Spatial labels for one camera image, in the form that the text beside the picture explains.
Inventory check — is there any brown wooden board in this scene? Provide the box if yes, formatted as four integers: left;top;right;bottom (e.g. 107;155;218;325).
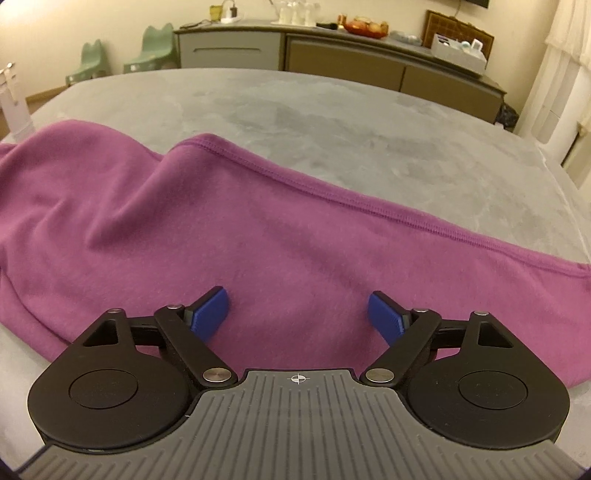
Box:
424;9;494;61

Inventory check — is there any long grey brown cabinet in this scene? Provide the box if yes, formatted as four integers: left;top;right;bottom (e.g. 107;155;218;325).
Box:
174;18;506;124

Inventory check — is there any white air conditioner tower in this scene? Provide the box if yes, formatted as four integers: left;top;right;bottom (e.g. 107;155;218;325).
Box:
515;0;591;185

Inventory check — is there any red plate of fruit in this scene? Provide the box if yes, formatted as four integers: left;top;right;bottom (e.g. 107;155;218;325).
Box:
344;16;389;38

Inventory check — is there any pale pink water bottle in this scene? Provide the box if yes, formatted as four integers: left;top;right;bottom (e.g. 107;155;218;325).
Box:
0;62;35;141

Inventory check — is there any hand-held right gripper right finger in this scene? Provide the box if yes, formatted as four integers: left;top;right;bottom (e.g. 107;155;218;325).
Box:
360;291;525;387

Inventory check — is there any grey storage box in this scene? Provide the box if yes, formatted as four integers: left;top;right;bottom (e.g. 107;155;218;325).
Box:
431;33;488;75

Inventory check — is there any set of clear glasses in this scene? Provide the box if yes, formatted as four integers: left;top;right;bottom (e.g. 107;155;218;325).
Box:
270;0;321;26

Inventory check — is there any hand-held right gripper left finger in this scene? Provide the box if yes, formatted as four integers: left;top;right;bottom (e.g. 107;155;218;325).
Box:
69;286;237;387

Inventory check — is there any green plastic chair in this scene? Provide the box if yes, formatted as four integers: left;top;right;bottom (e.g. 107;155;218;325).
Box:
124;24;176;73
65;39;109;86

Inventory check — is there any purple garment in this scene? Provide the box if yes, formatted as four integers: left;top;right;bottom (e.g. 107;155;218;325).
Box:
0;119;591;388

